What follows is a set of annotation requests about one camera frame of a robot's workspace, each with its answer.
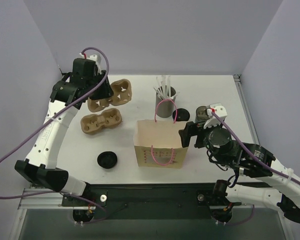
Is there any brown cardboard cup carrier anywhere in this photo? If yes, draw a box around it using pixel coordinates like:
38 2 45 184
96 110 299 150
87 79 132 113
80 108 123 135

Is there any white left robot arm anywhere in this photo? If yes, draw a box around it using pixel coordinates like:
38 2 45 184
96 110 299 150
14 54 114 206

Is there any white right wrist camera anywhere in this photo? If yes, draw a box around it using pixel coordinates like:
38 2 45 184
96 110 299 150
203 103 228 129

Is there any grey cylindrical holder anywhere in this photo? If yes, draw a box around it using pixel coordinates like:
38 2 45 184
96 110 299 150
155 94 175 118

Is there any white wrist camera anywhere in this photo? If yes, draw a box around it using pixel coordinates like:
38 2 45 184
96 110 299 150
79 53 102 75
203 103 228 129

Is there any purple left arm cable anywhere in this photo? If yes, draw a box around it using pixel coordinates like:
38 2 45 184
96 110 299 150
0 46 111 225

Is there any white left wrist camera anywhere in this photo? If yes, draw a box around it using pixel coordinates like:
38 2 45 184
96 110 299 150
79 53 102 75

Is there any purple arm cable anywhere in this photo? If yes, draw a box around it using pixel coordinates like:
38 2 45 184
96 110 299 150
211 111 300 226
0 46 111 225

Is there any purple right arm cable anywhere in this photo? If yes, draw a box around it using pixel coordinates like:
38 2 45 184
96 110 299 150
211 111 300 226

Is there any aluminium frame rail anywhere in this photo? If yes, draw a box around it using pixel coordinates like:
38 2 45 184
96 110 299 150
18 187 73 210

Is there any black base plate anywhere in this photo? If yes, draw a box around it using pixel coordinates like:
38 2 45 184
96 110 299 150
62 183 242 221

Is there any black cup lid stack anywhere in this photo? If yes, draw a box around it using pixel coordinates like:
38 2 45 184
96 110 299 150
97 151 118 169

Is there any beige pink paper bag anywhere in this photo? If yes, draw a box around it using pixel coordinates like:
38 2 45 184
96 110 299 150
133 107 188 169

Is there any white stirrer sticks bundle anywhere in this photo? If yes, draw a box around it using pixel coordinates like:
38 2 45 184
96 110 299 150
153 75 180 100

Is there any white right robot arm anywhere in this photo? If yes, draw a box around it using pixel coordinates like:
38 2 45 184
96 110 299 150
178 121 300 224

